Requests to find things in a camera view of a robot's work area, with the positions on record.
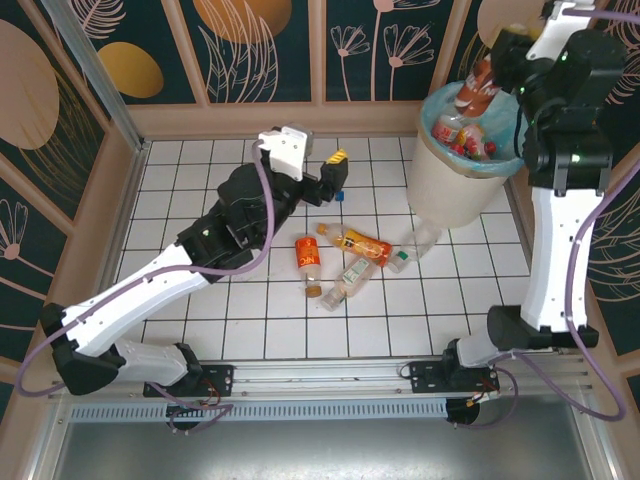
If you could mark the orange NFC label bottle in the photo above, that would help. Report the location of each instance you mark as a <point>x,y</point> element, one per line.
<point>306,255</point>

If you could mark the yellow orange juice bottle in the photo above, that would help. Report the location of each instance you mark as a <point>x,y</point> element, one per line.
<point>357,242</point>

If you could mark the brown coffee drink bottle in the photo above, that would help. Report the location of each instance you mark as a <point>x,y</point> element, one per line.
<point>475,90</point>

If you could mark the white green label bottle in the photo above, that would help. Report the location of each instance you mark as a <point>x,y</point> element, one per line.
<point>355,275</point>

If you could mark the clear bottle green cap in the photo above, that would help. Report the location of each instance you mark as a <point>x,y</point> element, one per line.
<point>412,250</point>

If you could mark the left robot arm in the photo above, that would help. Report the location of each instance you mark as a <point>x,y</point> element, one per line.
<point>140,290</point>

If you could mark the light blue bin liner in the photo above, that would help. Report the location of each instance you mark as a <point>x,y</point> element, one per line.
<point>430,107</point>

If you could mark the beige round waste bin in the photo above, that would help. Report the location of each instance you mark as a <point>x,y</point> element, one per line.
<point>445,190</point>

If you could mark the grey metal sheet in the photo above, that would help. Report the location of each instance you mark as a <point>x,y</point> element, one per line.
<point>325,450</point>

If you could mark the aluminium corner post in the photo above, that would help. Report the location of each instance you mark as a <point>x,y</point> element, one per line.
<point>100,85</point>

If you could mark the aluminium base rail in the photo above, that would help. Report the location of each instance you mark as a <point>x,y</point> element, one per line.
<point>325,377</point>

